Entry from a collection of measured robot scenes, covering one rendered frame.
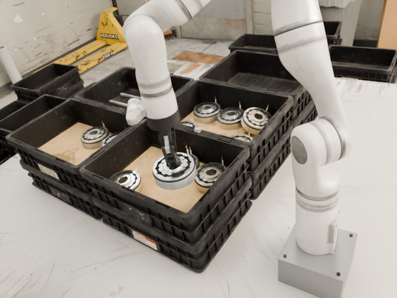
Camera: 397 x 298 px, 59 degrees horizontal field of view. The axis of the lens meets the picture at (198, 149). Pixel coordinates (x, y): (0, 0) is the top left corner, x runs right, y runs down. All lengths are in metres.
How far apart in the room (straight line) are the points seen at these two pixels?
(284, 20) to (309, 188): 0.33
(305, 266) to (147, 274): 0.42
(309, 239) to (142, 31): 0.58
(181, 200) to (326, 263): 0.40
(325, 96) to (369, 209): 0.52
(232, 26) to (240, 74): 2.75
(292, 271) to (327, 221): 0.16
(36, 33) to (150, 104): 3.96
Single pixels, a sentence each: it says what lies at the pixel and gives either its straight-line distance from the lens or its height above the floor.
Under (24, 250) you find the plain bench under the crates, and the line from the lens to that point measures 1.26.
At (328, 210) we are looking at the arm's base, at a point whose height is 0.93.
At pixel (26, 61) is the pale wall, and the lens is 4.60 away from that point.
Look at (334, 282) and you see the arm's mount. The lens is 0.89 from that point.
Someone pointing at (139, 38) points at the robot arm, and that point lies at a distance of 0.68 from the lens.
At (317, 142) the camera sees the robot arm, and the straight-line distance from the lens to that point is 0.70.
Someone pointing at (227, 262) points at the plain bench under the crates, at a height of 0.70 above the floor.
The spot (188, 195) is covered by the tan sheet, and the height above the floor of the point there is 0.83.
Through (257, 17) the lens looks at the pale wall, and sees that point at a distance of 4.22.
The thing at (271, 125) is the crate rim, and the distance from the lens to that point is 1.08.
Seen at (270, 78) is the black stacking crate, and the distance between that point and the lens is 1.56.
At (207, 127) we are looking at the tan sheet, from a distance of 1.27.
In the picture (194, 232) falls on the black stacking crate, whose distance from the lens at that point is 0.88.
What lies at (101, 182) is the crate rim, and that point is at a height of 0.92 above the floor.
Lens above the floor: 1.52
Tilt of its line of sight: 36 degrees down
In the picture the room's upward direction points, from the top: 10 degrees counter-clockwise
